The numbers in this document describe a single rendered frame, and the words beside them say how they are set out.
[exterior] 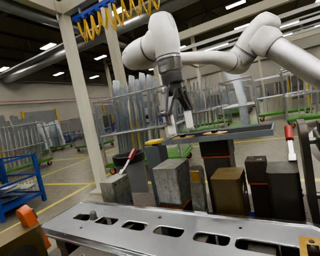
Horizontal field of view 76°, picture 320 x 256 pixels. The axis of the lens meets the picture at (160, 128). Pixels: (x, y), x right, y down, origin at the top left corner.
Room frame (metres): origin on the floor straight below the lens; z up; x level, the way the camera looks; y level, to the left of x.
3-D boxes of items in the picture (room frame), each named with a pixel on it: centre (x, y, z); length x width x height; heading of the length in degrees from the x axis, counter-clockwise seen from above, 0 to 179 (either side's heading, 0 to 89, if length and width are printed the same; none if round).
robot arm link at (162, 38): (0.77, -0.07, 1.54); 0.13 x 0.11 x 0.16; 44
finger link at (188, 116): (0.81, -0.12, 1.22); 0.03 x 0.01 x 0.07; 50
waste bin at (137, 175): (3.14, 0.56, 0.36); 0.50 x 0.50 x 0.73
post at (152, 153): (0.85, 0.03, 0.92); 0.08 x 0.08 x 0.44; 58
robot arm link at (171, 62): (0.76, -0.08, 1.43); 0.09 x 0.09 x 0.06
